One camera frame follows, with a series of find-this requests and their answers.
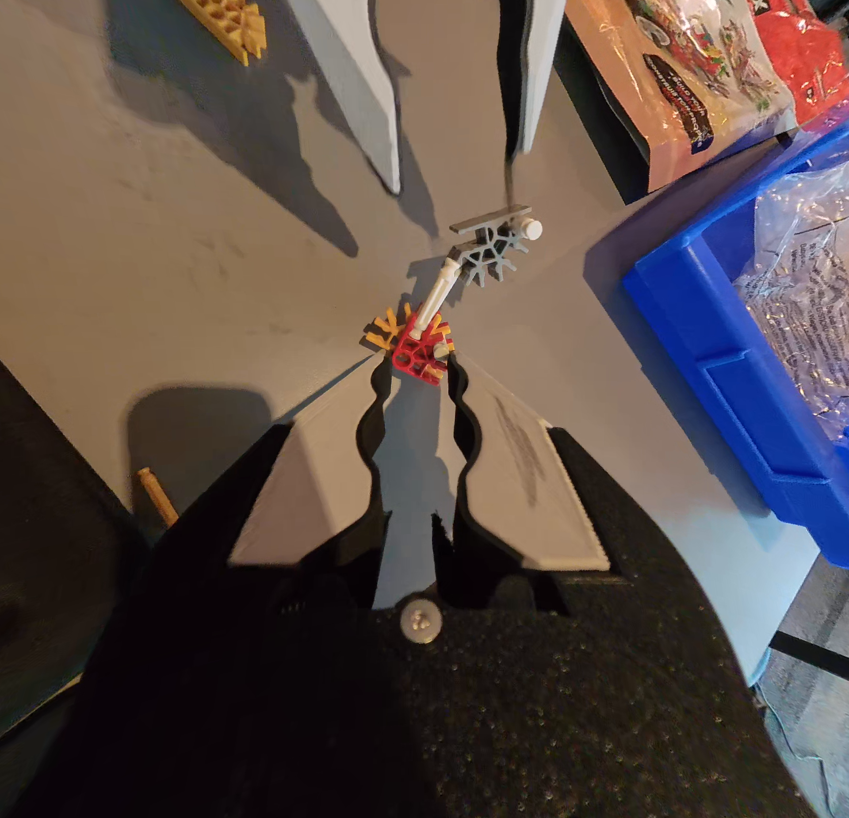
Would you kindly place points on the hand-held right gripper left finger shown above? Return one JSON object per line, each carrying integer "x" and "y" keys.
{"x": 312, "y": 493}

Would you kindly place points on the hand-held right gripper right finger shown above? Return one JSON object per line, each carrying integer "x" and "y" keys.
{"x": 530, "y": 506}

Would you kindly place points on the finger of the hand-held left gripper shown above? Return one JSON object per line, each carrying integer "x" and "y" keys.
{"x": 547, "y": 35}
{"x": 345, "y": 35}

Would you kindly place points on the yellow toy connector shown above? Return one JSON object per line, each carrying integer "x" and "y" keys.
{"x": 222, "y": 19}

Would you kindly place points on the red and yellow connector assembly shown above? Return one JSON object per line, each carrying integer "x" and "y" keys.
{"x": 385, "y": 330}

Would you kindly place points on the grey toy connector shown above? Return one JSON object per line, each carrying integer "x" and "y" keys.
{"x": 487, "y": 247}

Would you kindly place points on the orange toy package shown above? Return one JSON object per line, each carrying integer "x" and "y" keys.
{"x": 696, "y": 55}

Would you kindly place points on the short orange toy rod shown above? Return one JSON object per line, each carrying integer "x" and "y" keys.
{"x": 159, "y": 498}

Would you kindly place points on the blue plastic bin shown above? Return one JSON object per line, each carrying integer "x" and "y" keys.
{"x": 729, "y": 380}

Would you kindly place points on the black dimpled pad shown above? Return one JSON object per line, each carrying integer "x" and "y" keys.
{"x": 60, "y": 566}

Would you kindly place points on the clear bag of parts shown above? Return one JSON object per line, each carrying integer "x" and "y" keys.
{"x": 796, "y": 287}

